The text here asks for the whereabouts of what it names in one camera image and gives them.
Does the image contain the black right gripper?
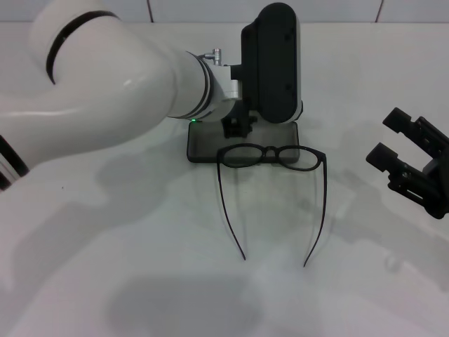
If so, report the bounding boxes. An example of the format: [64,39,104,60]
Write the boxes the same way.
[365,107,449,220]

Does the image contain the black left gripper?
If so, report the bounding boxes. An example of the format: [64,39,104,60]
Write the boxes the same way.
[220,105,257,138]

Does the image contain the black glasses case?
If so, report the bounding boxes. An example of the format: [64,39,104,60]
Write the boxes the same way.
[187,121,302,164]

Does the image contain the black glasses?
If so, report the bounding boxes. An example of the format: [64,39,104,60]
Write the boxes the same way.
[215,143,329,268]

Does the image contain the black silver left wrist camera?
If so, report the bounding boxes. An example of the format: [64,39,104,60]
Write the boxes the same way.
[230,2,304,124]

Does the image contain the left arm cable with plug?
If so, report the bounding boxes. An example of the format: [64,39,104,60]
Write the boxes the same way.
[197,47,225,67]

